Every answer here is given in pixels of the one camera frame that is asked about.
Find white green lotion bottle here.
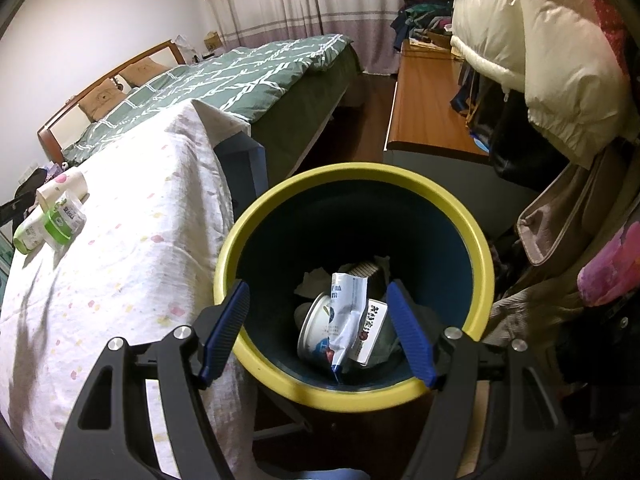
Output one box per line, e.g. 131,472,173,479
13,200,70,255

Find white blue packet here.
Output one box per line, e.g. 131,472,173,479
326,273,368,378

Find white round tub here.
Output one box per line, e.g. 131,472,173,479
297,294,335,361

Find white paper cup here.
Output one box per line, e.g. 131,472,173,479
36,167,88,211

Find yellow-rimmed dark trash bin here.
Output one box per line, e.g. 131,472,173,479
213,162,495,413

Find pink fuzzy garment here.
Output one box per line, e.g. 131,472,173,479
577,221,639,307

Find white printed small box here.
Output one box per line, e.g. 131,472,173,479
348,299,387,366

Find beige hanging bag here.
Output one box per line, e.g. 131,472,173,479
516,155,624,274

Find white floral table cloth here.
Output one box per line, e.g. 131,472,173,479
1,101,247,474

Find long wooden low cabinet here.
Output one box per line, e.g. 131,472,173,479
385,42,488,165

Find brown pillow left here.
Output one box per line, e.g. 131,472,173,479
78,79,127,122

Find brown pillow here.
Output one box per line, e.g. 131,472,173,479
119,56,169,87
78,79,127,122

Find brown pillow right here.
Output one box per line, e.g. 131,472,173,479
119,56,169,87

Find green checked duvet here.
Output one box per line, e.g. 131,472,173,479
62,34,360,165

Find cream puffer jacket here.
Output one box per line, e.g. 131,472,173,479
451,0,629,168

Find red dotted quilted jacket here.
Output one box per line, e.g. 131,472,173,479
591,0,634,80

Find pile of dark clothes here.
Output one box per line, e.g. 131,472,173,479
390,0,454,51

